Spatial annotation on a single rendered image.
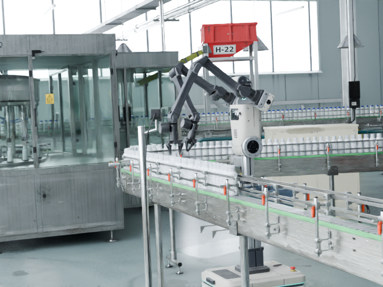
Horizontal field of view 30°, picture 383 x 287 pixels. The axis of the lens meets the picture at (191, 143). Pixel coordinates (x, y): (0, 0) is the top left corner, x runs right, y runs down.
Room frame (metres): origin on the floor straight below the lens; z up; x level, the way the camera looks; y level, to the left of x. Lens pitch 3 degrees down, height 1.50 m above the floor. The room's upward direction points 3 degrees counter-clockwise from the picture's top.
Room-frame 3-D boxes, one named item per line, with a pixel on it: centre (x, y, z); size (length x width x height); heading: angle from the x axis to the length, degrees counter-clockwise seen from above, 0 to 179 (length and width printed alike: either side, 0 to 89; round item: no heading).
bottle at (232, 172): (3.91, -0.21, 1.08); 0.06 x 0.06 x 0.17
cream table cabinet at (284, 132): (9.13, -1.51, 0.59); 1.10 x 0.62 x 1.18; 93
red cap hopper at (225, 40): (11.88, -0.69, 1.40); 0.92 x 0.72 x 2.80; 93
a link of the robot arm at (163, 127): (4.78, 0.15, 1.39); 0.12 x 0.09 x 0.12; 111
